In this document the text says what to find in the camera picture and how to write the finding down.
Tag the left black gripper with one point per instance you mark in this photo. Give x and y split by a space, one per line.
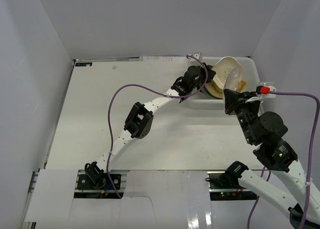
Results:
208 72

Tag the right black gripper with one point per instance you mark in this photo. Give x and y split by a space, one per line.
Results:
231 97

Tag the cream panda square dish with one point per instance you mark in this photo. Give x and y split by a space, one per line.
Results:
224 66

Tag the yellow panda square dish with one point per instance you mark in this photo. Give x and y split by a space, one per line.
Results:
218 85

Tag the beige bird branch plate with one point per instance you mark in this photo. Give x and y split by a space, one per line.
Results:
211 89

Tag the clear plastic dish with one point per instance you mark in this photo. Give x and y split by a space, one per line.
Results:
234 79

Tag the woven fan-shaped basket plate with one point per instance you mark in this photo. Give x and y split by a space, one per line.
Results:
242 85

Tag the teal round plate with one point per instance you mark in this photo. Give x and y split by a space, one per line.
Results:
207 94

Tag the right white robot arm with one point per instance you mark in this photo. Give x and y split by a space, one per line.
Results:
302 204

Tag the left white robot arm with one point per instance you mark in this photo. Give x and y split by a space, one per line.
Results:
139 120

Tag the white plastic bin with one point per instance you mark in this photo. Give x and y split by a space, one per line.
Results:
200 101

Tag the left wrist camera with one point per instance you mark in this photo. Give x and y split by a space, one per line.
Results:
195 57

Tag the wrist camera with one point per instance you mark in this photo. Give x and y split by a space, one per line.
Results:
195 57
263 92

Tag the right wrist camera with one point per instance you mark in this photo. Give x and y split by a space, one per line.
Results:
263 92

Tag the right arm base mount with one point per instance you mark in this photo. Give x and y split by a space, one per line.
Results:
225 186

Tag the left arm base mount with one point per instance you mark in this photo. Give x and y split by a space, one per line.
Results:
94 183

